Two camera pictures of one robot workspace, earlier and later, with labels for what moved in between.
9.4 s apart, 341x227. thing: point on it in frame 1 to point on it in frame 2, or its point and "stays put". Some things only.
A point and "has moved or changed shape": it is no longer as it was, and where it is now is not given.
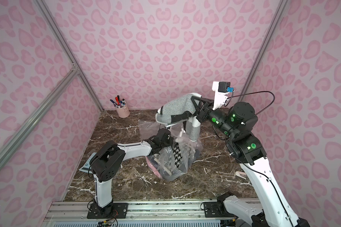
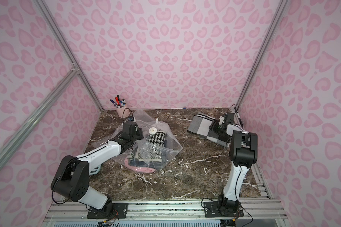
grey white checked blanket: (180, 105) to (200, 124)
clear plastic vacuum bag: (173, 161) has moved or changed shape
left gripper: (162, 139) to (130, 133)
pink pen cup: (123, 112) stays put
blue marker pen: (114, 103) stays put
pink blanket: (153, 168) to (138, 169)
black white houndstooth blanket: (177, 154) has moved or changed shape
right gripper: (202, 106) to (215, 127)
